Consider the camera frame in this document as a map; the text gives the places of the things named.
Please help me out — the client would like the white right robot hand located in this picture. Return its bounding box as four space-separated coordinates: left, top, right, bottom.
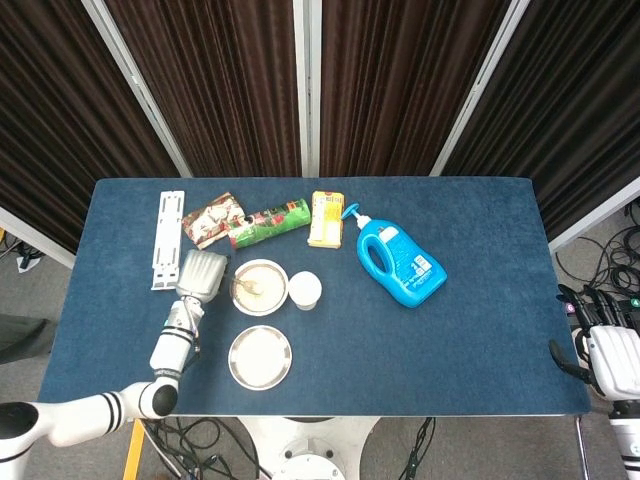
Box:
548 283 640 401

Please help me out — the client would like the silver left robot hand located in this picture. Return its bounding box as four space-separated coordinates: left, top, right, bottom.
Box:
174 249 236 305

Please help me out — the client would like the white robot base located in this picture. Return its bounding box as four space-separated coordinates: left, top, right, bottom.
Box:
237 417 384 480

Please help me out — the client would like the stainless steel bowl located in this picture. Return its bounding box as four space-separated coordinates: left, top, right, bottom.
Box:
230 258 291 317

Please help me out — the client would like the stainless steel plate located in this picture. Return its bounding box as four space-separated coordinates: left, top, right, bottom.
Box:
227 324 294 392

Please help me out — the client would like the white paper cup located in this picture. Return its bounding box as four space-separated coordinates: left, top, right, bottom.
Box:
288 270 323 312

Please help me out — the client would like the red white snack bag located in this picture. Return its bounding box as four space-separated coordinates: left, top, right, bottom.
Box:
181 192 246 250

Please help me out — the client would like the green chip can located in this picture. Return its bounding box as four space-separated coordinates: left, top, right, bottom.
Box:
228 198 312 251

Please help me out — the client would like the yellow packet box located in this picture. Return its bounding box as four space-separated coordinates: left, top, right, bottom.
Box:
307 190 346 250

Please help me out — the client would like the yellow bar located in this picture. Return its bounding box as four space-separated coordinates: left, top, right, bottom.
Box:
122 418 146 480

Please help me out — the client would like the brown pleated curtain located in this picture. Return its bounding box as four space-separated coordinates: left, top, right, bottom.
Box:
319 0 511 177
442 0 640 239
0 0 181 254
104 0 304 179

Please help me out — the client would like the blue detergent pump bottle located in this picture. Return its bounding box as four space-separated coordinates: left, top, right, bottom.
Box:
342 202 449 310

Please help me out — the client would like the blue felt table cover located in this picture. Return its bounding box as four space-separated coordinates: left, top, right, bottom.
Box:
37 177 592 419

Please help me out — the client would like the white plastic bracket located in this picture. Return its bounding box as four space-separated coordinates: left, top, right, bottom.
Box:
150 190 186 291

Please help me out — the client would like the black floor cable bundle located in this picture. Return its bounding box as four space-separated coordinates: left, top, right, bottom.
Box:
142 417 261 480
554 199 640 301

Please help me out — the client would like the white partition rail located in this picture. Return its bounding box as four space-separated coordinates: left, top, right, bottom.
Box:
547 174 640 254
0 207 76 270

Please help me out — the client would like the white partition post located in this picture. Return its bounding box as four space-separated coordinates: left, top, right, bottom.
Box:
429 0 531 177
292 0 324 179
82 0 194 179

